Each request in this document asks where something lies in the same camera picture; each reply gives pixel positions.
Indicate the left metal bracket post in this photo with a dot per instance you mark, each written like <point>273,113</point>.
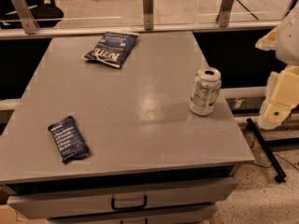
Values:
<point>28,22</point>

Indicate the grey lower drawer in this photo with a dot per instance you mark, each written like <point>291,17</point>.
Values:
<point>174,215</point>

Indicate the metal bracket post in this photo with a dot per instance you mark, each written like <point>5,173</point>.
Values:
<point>223,17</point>
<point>28,22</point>
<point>148,14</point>

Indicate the blue kettle chips bag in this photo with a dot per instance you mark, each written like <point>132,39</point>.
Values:
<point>112,49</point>

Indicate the blue rxbar blueberry bar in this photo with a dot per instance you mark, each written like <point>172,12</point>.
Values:
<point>69,140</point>

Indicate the black office chair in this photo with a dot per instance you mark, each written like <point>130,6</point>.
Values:
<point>45,12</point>

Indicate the middle metal bracket post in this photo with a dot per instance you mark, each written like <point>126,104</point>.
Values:
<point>148,14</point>

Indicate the right metal bracket post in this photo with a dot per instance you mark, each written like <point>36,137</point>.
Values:
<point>223,17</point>

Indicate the black drawer handle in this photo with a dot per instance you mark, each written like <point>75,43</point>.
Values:
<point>129,204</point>

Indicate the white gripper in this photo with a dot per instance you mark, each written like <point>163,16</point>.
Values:
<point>290,41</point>

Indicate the grey upper drawer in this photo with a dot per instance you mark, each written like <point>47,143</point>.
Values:
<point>97,201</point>

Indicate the black metal floor bar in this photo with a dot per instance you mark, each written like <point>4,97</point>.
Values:
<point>280,177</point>

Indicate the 7up soda can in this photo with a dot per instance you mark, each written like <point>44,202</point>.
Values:
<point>205,90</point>

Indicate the grey drawer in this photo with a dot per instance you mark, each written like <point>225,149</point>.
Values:
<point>97,201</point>
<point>174,215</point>

